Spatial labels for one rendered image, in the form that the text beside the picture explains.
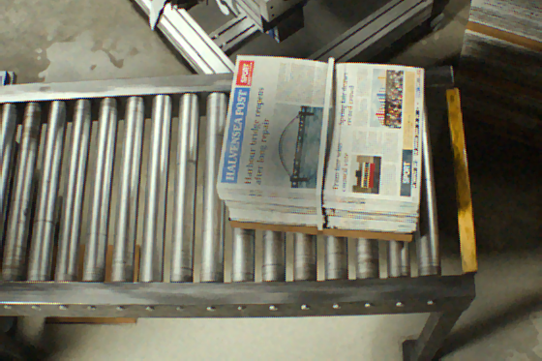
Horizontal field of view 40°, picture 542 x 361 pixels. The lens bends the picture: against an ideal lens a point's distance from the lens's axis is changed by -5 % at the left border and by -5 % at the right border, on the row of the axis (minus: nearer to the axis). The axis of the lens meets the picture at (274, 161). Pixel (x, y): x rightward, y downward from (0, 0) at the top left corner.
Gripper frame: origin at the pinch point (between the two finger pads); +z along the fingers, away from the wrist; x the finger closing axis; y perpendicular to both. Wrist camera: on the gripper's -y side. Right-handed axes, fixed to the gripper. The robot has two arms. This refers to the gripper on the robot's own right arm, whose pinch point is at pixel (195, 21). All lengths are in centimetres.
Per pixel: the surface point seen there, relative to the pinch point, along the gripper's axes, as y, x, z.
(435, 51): 112, -91, -57
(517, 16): 40, -84, -20
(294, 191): 19.0, -13.5, 26.4
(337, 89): 17.4, -25.8, 7.6
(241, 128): 19.8, -6.5, 11.7
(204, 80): 43.6, -3.2, -15.0
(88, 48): 129, 31, -91
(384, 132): 16.2, -32.1, 18.8
